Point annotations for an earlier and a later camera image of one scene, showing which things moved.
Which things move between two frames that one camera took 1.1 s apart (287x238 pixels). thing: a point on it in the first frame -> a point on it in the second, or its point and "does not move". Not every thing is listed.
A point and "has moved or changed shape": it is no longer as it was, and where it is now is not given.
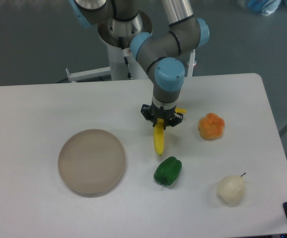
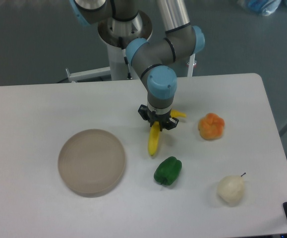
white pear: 231,189 does not move
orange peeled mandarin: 211,127 does not move
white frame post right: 191,63 does not move
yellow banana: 158,133 has moved or changed shape
